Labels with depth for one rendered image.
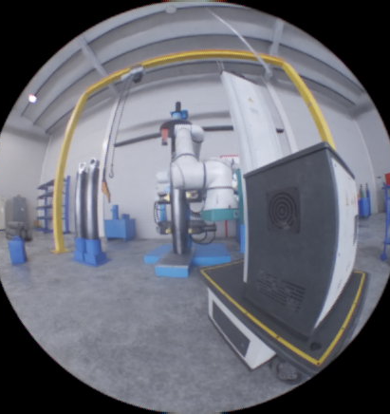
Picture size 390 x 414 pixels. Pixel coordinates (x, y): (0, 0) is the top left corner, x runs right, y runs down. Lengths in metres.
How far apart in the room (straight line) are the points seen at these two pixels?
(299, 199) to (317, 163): 0.10
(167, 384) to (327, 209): 0.81
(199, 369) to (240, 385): 0.20
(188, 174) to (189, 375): 0.97
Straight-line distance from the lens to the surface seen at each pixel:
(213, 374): 0.76
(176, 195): 1.91
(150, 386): 0.76
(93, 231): 2.25
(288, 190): 0.40
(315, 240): 0.37
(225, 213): 0.70
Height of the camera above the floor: 0.70
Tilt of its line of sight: 3 degrees up
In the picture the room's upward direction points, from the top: 3 degrees counter-clockwise
